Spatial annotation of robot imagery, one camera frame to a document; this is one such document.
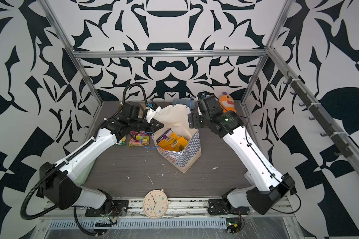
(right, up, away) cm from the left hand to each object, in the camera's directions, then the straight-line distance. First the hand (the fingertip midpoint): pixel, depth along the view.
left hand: (161, 122), depth 77 cm
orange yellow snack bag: (+1, -13, +13) cm, 18 cm away
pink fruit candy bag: (-17, -11, +20) cm, 28 cm away
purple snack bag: (-1, -10, +21) cm, 23 cm away
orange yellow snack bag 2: (+8, -13, +9) cm, 18 cm away
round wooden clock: (-3, -40, -3) cm, 40 cm away
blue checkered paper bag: (+7, +3, +8) cm, 11 cm away
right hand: (+17, +4, -5) cm, 18 cm away
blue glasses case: (+15, +14, +39) cm, 45 cm away
